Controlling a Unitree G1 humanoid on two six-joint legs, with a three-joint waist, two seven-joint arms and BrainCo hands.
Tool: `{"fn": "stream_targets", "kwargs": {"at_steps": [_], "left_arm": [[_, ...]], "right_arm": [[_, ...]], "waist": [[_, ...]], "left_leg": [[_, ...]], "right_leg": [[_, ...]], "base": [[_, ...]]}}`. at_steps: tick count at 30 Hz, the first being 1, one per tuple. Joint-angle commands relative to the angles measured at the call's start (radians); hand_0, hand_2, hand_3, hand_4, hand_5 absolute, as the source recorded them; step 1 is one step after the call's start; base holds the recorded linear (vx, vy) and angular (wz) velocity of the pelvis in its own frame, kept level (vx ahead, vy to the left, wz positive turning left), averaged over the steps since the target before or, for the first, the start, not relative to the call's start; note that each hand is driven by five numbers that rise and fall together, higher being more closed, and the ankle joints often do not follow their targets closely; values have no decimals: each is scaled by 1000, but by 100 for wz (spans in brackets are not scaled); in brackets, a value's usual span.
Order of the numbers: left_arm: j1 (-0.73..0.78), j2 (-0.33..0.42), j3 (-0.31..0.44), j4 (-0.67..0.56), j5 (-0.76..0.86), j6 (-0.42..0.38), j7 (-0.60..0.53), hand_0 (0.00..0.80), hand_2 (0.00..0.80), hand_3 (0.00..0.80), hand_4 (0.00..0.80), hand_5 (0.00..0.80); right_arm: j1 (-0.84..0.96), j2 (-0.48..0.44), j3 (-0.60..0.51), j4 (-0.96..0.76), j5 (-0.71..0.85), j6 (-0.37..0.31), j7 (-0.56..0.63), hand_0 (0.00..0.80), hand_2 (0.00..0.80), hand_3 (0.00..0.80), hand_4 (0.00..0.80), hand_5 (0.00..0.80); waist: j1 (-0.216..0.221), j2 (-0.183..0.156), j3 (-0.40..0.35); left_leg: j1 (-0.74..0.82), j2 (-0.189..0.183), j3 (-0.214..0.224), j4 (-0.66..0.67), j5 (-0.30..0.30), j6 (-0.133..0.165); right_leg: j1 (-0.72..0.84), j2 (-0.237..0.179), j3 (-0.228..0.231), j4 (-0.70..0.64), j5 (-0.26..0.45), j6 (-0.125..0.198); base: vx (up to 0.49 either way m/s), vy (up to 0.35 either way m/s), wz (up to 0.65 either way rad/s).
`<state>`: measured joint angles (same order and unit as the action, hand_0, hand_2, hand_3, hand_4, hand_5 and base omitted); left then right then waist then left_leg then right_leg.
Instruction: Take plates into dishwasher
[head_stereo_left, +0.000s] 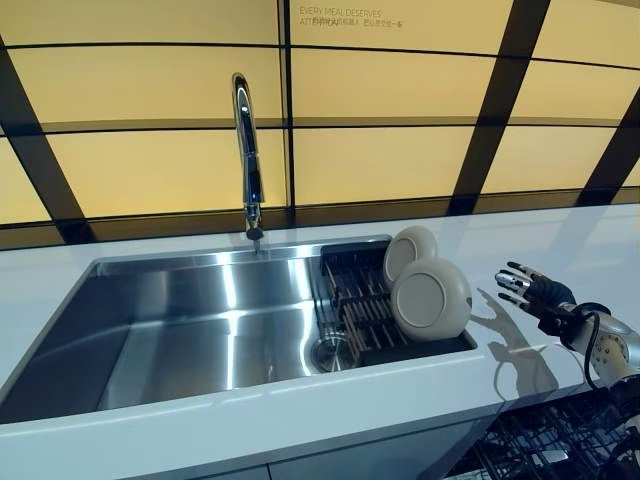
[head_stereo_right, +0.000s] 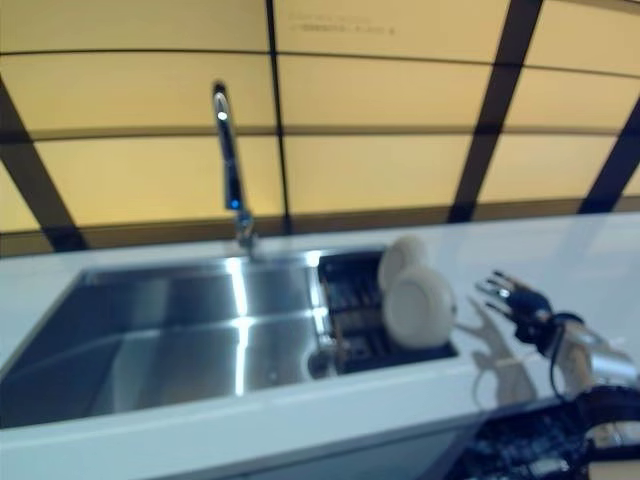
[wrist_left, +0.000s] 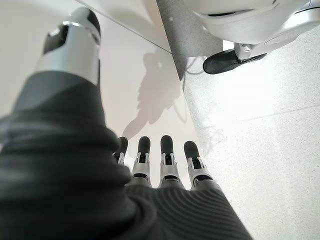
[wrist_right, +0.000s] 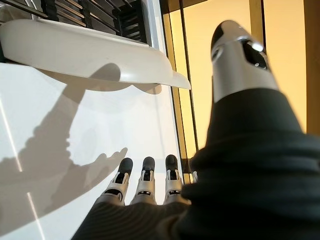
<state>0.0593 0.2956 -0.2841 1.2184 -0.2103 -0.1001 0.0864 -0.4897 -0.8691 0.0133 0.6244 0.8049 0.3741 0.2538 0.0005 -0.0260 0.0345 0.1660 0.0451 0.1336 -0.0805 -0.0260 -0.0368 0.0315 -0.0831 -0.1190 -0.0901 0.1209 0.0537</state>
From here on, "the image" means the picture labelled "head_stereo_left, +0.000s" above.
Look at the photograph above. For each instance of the large beige plate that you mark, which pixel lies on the large beige plate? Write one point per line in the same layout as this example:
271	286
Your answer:
430	300

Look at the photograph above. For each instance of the black dish drying rack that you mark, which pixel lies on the black dish drying rack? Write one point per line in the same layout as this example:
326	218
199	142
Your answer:
360	310

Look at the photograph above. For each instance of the chrome kitchen faucet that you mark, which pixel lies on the chrome kitchen faucet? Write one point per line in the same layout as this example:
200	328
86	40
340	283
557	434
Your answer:
250	150

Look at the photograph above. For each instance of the stainless steel sink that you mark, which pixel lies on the stainless steel sink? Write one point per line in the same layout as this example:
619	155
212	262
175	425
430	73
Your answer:
175	330

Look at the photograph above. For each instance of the round steel sink drain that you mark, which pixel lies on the round steel sink drain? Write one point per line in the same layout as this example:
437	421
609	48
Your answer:
331	354

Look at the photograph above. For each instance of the small beige plate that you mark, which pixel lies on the small beige plate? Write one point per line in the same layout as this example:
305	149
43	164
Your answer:
407	250

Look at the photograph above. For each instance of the white cabinet door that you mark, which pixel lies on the white cabinet door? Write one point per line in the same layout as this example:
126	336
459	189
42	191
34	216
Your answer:
375	455

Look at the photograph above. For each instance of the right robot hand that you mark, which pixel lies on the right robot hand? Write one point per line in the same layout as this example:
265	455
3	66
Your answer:
545	295

